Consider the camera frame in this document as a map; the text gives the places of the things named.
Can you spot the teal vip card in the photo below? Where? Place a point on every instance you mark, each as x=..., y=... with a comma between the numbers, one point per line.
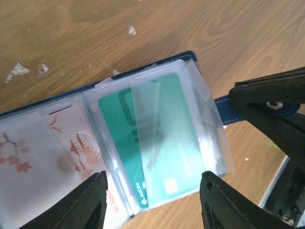
x=154, y=135

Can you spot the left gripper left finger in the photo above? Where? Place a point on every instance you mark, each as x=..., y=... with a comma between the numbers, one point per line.
x=82, y=208

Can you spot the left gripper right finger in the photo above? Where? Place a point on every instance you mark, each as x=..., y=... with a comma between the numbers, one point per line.
x=223, y=207

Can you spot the navy blue card holder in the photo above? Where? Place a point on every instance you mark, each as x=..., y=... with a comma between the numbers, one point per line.
x=210, y=116

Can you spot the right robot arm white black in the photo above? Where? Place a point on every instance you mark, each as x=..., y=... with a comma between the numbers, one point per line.
x=271, y=104

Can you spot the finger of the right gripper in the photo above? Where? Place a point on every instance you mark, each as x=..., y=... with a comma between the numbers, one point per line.
x=288, y=133
x=286, y=87

